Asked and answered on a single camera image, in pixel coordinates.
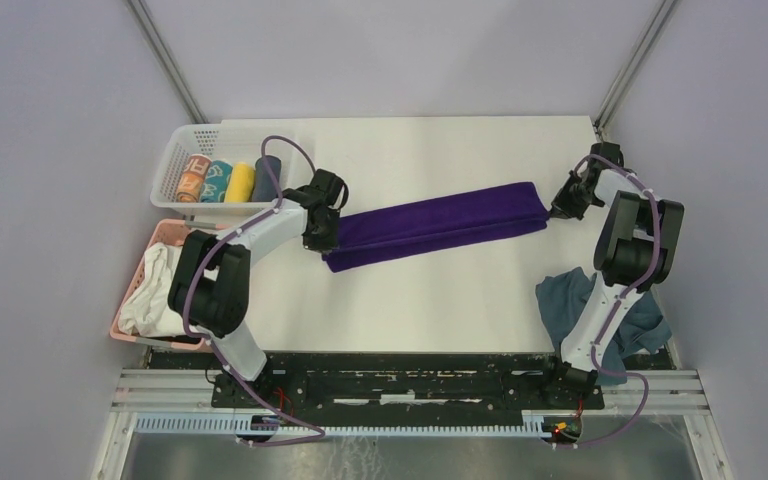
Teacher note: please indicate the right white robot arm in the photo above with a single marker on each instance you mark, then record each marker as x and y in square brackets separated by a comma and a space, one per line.
[634, 251]

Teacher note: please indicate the teal patterned rolled towel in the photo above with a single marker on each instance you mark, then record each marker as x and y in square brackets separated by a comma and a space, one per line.
[216, 182]

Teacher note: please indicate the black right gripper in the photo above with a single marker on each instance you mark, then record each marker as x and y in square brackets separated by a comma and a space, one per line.
[563, 206]

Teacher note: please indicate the corner metal rail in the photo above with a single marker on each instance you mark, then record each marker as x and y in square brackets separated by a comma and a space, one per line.
[163, 54]
[641, 48]

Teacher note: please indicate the aluminium frame rails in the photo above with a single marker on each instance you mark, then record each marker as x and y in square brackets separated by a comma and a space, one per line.
[180, 402]

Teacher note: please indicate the right corner metal rail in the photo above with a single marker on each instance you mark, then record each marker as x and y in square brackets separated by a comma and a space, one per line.
[641, 48]

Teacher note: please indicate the dark grey towel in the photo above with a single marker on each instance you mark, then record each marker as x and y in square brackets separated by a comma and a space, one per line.
[268, 170]

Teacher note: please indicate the left corner metal rail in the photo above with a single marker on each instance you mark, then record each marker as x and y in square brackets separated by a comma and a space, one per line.
[163, 54]

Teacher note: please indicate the yellow rolled towel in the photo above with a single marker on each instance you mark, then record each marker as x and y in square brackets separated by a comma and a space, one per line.
[240, 184]

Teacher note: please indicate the teal blue towel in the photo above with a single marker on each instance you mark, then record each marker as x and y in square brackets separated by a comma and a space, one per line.
[561, 302]

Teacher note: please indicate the purple towel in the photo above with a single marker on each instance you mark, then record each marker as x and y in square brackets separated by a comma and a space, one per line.
[437, 224]

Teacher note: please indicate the white cloth in basket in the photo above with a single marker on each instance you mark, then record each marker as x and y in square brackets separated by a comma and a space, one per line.
[145, 311]

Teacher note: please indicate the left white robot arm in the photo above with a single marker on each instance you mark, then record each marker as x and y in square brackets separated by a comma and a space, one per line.
[210, 288]

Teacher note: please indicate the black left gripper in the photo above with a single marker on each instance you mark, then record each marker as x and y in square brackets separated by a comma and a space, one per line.
[324, 244]

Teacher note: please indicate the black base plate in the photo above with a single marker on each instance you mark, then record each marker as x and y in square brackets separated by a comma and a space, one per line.
[306, 385]

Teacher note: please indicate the pink plastic basket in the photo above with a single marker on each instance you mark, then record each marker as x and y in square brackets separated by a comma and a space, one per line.
[171, 232]

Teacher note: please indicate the orange patterned rolled towel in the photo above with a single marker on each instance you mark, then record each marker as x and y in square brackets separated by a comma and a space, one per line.
[192, 178]

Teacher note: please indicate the white plastic basket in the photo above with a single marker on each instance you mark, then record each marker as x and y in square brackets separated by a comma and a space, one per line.
[232, 141]

